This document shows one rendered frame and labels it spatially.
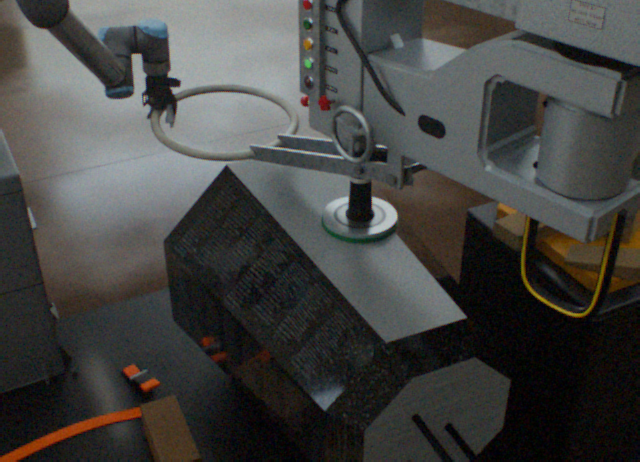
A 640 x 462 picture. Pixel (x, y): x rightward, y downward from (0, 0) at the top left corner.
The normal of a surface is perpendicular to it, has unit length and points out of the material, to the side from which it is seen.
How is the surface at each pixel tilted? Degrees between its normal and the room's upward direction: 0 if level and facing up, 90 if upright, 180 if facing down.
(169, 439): 0
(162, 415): 0
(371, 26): 90
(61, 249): 0
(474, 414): 90
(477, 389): 90
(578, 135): 90
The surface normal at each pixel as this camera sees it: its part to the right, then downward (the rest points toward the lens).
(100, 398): 0.00, -0.84
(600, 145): -0.10, 0.54
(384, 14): 0.66, 0.40
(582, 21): -0.75, 0.36
